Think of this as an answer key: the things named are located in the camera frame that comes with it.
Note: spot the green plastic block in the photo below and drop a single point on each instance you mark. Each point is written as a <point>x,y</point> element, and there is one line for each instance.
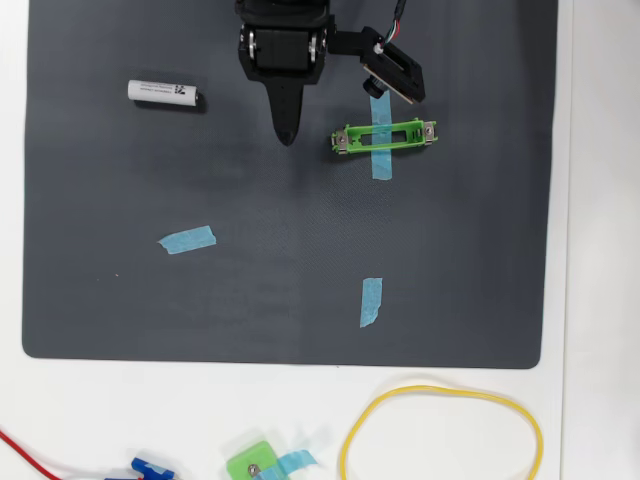
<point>247,457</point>

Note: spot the blue tape strip under holder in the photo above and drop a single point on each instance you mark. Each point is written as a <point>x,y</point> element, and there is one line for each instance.
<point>381,165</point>

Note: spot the blue plastic connector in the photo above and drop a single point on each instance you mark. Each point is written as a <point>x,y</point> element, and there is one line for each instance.
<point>145,467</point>

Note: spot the white cylindrical battery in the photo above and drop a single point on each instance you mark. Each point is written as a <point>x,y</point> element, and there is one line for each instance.
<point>160,92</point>

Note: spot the blue tape on green block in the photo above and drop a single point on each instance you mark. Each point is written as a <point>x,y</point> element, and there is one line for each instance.
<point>297,459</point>

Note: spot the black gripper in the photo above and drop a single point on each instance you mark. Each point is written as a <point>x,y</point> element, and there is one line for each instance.
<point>283,50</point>

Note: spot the short blue tape strip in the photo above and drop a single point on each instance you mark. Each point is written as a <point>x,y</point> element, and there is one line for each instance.
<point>371,300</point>

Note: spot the slanted blue tape strip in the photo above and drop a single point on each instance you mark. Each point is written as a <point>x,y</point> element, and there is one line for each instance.
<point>190,239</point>

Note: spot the green battery holder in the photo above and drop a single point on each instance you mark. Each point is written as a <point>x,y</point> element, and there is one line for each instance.
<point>353,135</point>

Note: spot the dark grey work mat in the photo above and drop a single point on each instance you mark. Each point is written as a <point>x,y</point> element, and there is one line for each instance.
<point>250,300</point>

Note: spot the yellow rubber band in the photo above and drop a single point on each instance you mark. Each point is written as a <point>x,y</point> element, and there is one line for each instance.
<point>425,387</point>

